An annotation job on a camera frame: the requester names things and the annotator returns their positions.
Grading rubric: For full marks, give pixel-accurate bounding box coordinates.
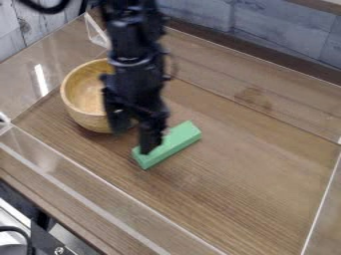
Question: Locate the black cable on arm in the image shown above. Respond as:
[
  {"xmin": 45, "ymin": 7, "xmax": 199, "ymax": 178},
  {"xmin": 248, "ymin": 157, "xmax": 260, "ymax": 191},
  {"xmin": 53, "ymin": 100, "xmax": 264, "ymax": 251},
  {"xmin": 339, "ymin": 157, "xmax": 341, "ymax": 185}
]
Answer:
[{"xmin": 17, "ymin": 0, "xmax": 74, "ymax": 15}]

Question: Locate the green rectangular block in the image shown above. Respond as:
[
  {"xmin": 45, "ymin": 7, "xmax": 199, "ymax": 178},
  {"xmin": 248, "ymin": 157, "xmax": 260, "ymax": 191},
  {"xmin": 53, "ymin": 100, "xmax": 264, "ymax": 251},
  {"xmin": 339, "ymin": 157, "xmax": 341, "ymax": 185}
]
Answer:
[{"xmin": 132, "ymin": 121, "xmax": 201, "ymax": 170}]

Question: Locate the black metal bracket with bolt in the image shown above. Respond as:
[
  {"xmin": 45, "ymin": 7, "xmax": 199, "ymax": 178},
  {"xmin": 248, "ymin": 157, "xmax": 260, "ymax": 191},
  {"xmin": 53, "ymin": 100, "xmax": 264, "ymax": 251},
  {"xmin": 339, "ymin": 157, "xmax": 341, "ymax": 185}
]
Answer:
[{"xmin": 30, "ymin": 221, "xmax": 77, "ymax": 255}]

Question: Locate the black cable bottom left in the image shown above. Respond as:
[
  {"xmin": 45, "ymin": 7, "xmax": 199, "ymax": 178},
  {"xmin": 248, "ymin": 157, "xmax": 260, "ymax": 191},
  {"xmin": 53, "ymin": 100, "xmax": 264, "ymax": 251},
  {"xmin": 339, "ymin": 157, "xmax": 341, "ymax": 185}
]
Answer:
[{"xmin": 0, "ymin": 226, "xmax": 34, "ymax": 255}]

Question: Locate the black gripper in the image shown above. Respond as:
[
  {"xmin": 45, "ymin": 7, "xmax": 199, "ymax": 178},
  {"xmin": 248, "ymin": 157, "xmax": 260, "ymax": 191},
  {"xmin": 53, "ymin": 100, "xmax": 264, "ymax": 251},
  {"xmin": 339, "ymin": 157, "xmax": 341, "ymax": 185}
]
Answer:
[{"xmin": 100, "ymin": 56, "xmax": 169, "ymax": 154}]

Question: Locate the wooden bowl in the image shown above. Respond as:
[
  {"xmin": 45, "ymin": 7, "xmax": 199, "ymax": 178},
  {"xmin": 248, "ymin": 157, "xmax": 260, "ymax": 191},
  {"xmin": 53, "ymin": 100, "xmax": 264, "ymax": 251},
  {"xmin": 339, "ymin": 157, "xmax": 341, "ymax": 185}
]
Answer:
[{"xmin": 60, "ymin": 58, "xmax": 113, "ymax": 133}]

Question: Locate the clear acrylic corner bracket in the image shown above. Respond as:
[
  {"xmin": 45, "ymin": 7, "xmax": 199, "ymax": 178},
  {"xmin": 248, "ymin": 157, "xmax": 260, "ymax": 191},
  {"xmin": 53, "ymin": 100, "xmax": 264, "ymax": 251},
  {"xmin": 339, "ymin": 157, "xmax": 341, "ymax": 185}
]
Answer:
[{"xmin": 84, "ymin": 13, "xmax": 111, "ymax": 49}]

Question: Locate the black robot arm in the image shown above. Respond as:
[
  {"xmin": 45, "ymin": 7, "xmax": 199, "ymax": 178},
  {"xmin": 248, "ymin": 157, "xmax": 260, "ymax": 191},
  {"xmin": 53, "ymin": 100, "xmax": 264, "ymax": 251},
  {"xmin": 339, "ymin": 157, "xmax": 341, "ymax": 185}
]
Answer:
[{"xmin": 100, "ymin": 0, "xmax": 171, "ymax": 154}]

